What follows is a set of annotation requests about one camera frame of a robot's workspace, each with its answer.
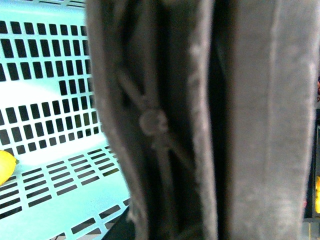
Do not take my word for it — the yellow fruit on shelf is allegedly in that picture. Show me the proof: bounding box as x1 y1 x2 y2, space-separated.
314 175 320 202

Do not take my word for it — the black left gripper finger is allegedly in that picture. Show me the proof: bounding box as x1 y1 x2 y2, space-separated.
214 0 320 240

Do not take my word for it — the yellow mango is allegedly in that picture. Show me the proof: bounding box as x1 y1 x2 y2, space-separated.
0 150 20 185

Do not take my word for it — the light teal plastic basket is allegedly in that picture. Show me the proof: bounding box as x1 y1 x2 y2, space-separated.
0 0 130 240

